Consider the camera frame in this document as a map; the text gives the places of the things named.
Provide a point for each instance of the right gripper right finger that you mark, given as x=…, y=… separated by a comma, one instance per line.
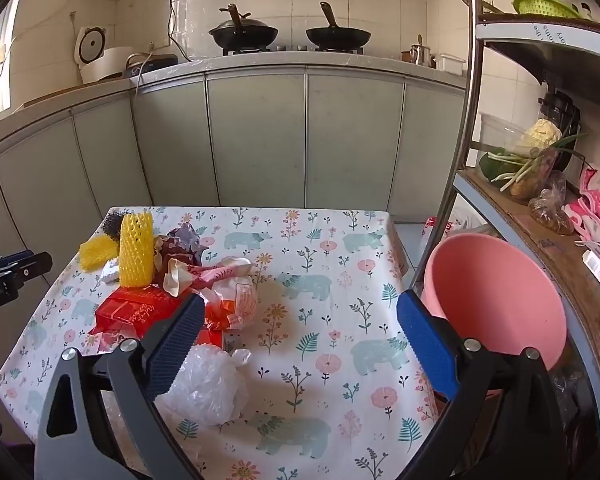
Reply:
x=501, y=418

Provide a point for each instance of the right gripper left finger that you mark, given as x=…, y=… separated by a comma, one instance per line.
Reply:
x=75, y=436

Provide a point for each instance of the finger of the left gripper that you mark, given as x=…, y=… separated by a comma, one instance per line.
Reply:
x=17, y=256
x=28, y=267

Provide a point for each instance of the yellow foam net sleeve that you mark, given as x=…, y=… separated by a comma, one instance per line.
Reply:
x=136, y=251

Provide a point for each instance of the clear plastic bag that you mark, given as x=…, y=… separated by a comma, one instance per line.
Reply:
x=209, y=388

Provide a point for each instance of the red plastic wrapper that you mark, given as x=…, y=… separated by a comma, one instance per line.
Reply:
x=131, y=312

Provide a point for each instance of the pink white snack bag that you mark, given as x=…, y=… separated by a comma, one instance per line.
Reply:
x=230, y=297

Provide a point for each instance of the kitchen counter cabinets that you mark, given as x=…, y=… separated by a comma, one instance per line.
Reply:
x=287, y=129

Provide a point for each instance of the flat yellow foam net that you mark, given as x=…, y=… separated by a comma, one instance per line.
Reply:
x=94, y=253

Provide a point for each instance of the steel wool scrubber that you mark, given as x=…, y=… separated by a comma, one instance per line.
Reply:
x=112, y=223

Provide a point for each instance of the pink plastic bucket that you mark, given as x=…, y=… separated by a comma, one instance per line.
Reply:
x=483, y=295

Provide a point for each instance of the metal storage rack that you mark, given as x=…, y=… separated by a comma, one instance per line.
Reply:
x=563, y=53

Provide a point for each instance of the floral bear tablecloth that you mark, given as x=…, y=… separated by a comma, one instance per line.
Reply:
x=335, y=391

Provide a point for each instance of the white rice cooker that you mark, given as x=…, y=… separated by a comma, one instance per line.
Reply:
x=95, y=59

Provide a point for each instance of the bag of brown food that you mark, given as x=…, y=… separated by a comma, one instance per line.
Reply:
x=547, y=208

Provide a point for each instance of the pink polka dot cloth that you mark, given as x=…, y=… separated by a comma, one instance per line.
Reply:
x=584, y=212

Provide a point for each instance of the induction cooker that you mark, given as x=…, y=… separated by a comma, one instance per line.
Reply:
x=140, y=63

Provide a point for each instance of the green onions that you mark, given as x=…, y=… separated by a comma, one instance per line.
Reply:
x=522, y=175

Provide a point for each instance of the cauliflower head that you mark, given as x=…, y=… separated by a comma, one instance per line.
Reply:
x=542, y=134

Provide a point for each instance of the black wok with lid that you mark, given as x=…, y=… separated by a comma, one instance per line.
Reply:
x=240, y=33

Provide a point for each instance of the black blender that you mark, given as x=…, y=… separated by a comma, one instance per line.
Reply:
x=559, y=109

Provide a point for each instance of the black frying pan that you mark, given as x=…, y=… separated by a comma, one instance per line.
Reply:
x=334, y=37

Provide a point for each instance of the steel kettle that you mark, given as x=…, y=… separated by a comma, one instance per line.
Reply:
x=420, y=54

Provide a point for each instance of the green plastic colander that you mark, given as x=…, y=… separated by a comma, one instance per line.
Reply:
x=552, y=8

